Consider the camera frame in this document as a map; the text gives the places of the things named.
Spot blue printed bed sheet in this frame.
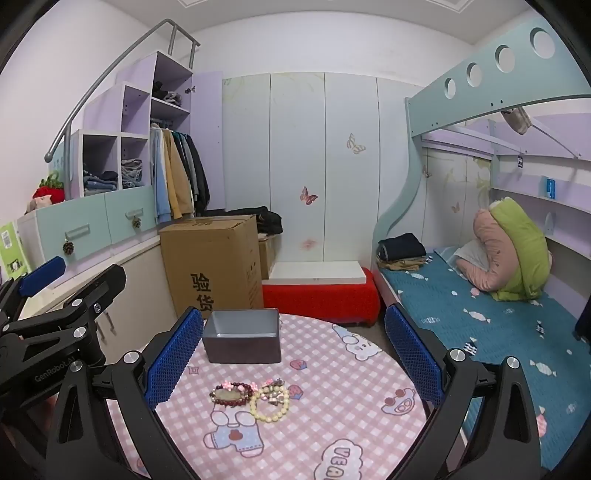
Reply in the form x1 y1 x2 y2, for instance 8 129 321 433
381 247 591 472

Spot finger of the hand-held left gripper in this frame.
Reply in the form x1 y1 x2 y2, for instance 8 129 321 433
0 256 66 319
0 264 127 343

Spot large cardboard box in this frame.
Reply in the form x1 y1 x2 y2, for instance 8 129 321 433
159 215 265 319

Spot small cardboard box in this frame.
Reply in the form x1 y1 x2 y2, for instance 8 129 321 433
257 235 278 280

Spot folded grey jeans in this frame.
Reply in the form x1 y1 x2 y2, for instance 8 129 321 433
121 158 145 189

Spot purple stair shelf unit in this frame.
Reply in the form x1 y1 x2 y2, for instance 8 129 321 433
69 51 225 217

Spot white board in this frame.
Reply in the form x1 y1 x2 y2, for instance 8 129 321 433
269 261 368 284

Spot folded blue jeans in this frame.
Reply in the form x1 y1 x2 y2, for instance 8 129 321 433
83 170 119 192

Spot pale yellow bead bracelet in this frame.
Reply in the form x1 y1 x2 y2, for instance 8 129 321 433
248 385 291 423

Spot dark hanging jackets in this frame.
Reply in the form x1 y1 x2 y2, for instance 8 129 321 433
178 131 211 217

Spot folded beige clothes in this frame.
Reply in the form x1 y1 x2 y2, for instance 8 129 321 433
379 256 432 272

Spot green box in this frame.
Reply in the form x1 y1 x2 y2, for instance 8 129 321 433
0 222 29 278

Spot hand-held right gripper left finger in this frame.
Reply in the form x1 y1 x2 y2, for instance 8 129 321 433
45 306 205 480

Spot folded clothes on shelf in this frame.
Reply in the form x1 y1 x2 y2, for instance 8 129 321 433
152 80 184 106

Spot black clothes pile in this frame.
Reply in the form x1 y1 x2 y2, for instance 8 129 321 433
252 206 283 236

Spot white pillow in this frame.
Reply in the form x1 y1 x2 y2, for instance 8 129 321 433
455 240 490 273

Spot pink checked tablecloth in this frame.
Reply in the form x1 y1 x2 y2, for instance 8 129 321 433
106 313 428 480

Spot tan hanging jacket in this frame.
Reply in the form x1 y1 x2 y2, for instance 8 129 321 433
163 130 195 220

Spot dark red bead bracelet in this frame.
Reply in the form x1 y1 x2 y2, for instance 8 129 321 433
210 382 257 408

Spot light blue hanging jacket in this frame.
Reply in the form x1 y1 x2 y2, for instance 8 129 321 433
150 128 172 223

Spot grey metal handrail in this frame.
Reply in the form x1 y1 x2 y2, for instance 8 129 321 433
45 19 201 201

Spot pale green bunk bed frame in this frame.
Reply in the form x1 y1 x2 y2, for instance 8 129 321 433
372 21 591 472

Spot pale green drawer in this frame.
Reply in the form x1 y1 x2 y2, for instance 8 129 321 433
104 185 158 245
34 198 112 273

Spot grey metal tin box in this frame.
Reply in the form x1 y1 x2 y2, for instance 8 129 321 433
202 308 282 365

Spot green pillow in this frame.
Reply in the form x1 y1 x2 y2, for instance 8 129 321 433
489 196 554 302

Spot white low cabinet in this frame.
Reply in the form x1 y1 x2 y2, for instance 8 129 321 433
18 212 178 365

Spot red strawberry plush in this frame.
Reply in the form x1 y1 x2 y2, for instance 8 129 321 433
32 171 65 204

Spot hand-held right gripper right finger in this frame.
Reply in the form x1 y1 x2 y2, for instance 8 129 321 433
384 303 542 480

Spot silver charm cluster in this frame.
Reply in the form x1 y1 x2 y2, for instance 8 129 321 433
262 377 288 404

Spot red fabric bench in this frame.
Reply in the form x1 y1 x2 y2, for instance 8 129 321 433
262 268 382 326

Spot white wardrobe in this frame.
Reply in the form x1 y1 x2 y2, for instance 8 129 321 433
222 71 426 278

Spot folded dark clothes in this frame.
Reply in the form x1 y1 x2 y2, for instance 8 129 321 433
376 233 428 261

